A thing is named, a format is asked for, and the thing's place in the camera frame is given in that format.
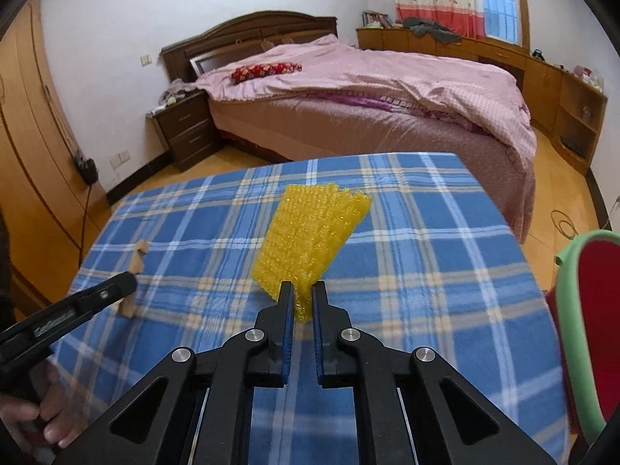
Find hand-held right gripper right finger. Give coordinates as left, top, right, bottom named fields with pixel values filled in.
left=312, top=281, right=558, bottom=465

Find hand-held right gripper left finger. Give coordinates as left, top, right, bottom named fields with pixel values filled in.
left=72, top=282, right=295, bottom=465

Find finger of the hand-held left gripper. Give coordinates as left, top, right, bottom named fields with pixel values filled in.
left=63, top=271, right=138, bottom=327

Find small wooden piece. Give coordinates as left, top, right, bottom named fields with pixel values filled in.
left=117, top=241, right=148, bottom=319

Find yellow foam net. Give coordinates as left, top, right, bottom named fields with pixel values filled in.
left=252, top=183, right=373, bottom=323

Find green-rimmed red bin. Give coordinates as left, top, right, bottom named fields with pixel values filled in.
left=553, top=230, right=620, bottom=446

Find person's left hand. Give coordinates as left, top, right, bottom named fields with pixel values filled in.
left=0, top=361, right=90, bottom=451

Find black power adapter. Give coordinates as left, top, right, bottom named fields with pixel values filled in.
left=72, top=151, right=99, bottom=185

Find light wooden wardrobe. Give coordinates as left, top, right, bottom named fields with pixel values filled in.
left=0, top=0, right=110, bottom=311

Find dark wooden nightstand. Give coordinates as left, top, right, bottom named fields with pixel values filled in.
left=146, top=90, right=224, bottom=172

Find pile of grey cloths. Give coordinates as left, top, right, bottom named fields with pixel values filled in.
left=155, top=77, right=199, bottom=110

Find red floral pillow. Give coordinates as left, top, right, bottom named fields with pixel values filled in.
left=230, top=60, right=303, bottom=85

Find pink quilt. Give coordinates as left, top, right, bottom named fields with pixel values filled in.
left=194, top=34, right=534, bottom=156

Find dark wooden bed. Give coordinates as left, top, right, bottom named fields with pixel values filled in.
left=160, top=10, right=538, bottom=245

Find row of books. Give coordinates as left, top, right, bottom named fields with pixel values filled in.
left=362, top=10, right=395, bottom=29

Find grey crumpled clothes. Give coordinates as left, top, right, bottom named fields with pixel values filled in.
left=402, top=17, right=461, bottom=43

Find long wooden cabinet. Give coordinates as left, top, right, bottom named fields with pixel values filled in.
left=357, top=26, right=608, bottom=177

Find white and pink jars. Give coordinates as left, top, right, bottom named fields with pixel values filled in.
left=574, top=64, right=606, bottom=90

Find wooden framed window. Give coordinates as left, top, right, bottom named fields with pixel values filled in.
left=477, top=0, right=530, bottom=47

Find thin hanging cable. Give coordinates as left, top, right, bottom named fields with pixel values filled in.
left=77, top=181, right=95, bottom=265

